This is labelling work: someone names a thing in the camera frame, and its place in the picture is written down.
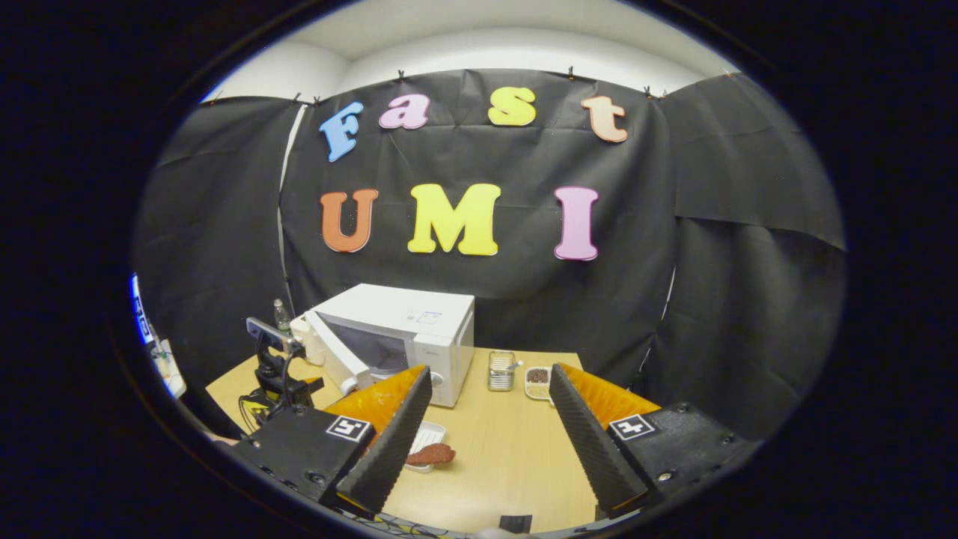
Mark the divided dish with grains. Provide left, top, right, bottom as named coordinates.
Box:
left=525, top=366, right=556, bottom=401

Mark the metal mesh cutlery holder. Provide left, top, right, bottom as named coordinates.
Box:
left=487, top=350, right=523, bottom=392

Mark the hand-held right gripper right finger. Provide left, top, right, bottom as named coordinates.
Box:
left=549, top=362, right=764, bottom=520

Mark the brown chicken leg food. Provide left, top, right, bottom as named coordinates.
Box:
left=406, top=443, right=457, bottom=466

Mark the white equipment with blue edge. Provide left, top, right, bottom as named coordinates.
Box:
left=131, top=273, right=188, bottom=399

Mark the white rectangular tray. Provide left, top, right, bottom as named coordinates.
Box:
left=406, top=421, right=448, bottom=474

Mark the black backdrop cloth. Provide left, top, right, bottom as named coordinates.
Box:
left=133, top=69, right=846, bottom=442

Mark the white toaster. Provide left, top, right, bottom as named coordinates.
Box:
left=290, top=314, right=326, bottom=366

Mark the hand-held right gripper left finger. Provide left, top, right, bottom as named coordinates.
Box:
left=234, top=365, right=433, bottom=516

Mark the white microwave oven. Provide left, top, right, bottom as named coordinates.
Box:
left=303, top=283, right=476, bottom=409

